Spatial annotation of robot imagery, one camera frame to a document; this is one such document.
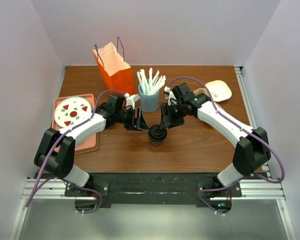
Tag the cardboard cup carrier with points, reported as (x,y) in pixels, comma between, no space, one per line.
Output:
(204,91)

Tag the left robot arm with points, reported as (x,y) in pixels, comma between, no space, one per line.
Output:
(56,151)

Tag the blue straw holder cup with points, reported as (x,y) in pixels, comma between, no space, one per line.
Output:
(148,103)

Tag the cream square plate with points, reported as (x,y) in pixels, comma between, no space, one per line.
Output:
(219,90)

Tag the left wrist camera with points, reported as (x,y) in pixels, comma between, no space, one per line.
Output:
(130,100)

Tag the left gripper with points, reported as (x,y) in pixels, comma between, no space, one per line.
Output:
(141,124)

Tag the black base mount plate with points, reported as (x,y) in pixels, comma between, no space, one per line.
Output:
(176,188)

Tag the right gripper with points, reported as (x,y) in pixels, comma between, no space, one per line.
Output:
(166,112)

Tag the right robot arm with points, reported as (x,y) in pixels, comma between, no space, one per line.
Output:
(250,151)

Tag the single black cup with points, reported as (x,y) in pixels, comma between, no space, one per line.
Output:
(157,141)

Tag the orange paper bag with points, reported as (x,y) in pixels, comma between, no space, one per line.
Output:
(115,72)

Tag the black cup lid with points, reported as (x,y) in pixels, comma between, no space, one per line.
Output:
(156,133)

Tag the watermelon pattern plate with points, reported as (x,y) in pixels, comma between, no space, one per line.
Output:
(71,110)

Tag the white wrapped straws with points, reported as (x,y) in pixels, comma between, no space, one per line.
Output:
(153,83)

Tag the aluminium frame rail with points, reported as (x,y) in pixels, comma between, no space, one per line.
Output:
(259,189)

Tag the pink tray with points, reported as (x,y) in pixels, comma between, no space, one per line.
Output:
(91,143)

